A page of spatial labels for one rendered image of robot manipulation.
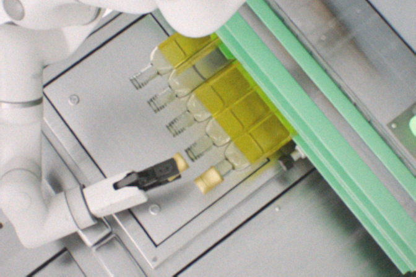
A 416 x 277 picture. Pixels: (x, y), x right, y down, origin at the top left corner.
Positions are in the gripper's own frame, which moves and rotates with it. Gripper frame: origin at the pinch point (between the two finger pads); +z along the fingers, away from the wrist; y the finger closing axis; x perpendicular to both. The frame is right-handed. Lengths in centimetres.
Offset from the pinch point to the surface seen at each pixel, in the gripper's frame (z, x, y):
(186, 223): -0.6, -8.2, -12.5
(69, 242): -23.4, -2.6, -14.8
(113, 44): -0.8, 32.2, -12.7
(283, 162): 20.5, -5.7, -4.0
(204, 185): 5.2, -5.3, 1.7
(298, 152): 24.0, -5.0, -4.5
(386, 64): 40.1, -0.5, 15.7
